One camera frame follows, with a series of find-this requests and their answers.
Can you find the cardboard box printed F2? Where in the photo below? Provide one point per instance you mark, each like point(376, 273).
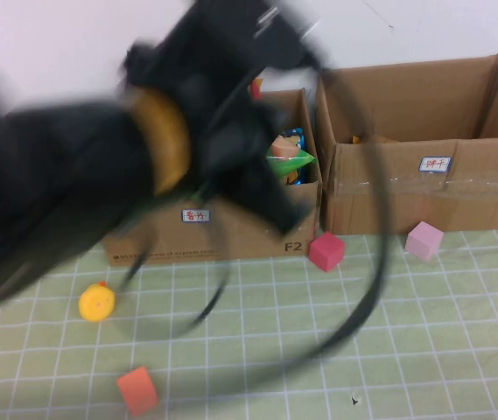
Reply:
point(253, 247)

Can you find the orange foam cube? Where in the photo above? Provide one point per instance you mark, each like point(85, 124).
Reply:
point(137, 391)

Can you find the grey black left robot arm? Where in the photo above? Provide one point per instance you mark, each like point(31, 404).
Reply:
point(56, 175)

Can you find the white label red writing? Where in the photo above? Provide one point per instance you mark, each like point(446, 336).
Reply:
point(196, 215)
point(435, 164)

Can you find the blue snack bag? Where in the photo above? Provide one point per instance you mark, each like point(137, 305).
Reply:
point(296, 133)

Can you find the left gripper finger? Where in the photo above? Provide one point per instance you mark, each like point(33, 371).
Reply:
point(281, 197)
point(261, 205)

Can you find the taped cardboard box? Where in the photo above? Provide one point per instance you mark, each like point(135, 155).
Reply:
point(450, 205)

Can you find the yellow rubber duck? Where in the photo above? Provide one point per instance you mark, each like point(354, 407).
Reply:
point(96, 303)

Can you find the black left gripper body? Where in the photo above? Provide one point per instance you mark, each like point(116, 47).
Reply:
point(231, 140)

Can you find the clear packing tape strip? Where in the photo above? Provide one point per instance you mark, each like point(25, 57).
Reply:
point(450, 186)

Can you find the red foam cube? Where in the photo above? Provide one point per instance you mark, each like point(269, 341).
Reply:
point(327, 253)

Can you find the green checked tablecloth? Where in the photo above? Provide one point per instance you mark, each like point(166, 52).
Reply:
point(428, 332)

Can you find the green chip bag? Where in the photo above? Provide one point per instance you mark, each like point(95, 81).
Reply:
point(292, 159)

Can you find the pink foam cube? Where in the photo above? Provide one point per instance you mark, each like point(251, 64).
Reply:
point(423, 241)

